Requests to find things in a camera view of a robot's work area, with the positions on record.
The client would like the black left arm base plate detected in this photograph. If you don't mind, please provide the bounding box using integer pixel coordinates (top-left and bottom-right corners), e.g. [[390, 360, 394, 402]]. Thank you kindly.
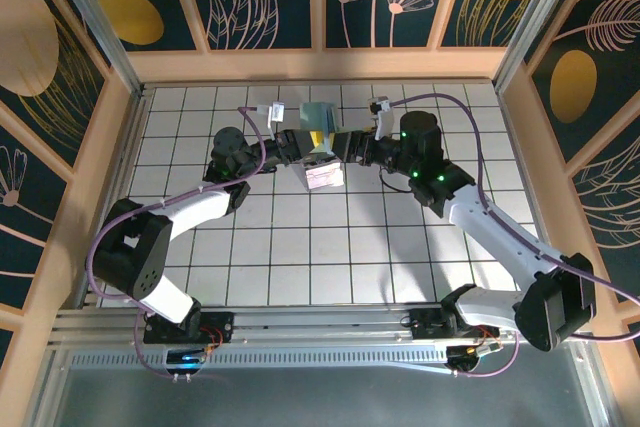
[[143, 310, 235, 344]]

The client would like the white card with pink emblem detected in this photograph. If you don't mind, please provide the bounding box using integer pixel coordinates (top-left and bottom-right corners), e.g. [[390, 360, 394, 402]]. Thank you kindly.
[[305, 166, 344, 191]]

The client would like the small electronics board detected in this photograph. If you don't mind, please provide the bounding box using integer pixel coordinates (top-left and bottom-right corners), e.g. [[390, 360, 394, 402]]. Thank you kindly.
[[446, 336, 506, 377], [164, 344, 224, 381]]

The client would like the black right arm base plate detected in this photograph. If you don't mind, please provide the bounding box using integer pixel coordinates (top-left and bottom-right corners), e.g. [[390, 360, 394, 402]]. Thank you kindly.
[[408, 307, 501, 343]]

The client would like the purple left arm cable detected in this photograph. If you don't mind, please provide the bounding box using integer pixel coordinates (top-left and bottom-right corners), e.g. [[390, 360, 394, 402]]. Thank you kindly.
[[85, 105, 281, 382]]

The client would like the grey metal plate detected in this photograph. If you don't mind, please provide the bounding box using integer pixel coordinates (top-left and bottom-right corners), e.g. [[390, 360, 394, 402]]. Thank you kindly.
[[47, 365, 614, 427]]

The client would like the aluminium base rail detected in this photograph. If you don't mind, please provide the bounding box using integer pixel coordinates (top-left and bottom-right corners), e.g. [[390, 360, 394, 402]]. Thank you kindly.
[[49, 302, 594, 348]]

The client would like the aluminium corner post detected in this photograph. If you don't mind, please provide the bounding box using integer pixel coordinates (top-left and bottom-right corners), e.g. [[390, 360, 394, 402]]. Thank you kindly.
[[492, 0, 586, 93], [42, 0, 146, 98]]

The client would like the thin black cable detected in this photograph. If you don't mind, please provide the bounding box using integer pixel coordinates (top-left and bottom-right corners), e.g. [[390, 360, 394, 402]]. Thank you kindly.
[[378, 169, 419, 194]]

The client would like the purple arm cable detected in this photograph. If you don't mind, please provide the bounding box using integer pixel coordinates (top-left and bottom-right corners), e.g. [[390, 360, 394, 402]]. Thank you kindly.
[[85, 105, 281, 382], [392, 92, 640, 379]]

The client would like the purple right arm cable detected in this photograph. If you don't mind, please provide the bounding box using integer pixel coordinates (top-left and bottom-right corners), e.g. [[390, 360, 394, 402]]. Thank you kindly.
[[392, 92, 640, 379]]

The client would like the aluminium side rail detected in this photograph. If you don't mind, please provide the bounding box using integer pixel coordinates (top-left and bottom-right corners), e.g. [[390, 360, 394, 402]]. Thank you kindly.
[[79, 89, 151, 309]]

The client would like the slotted grey cable duct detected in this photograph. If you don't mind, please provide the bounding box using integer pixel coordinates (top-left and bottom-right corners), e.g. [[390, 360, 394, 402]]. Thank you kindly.
[[69, 346, 451, 372]]

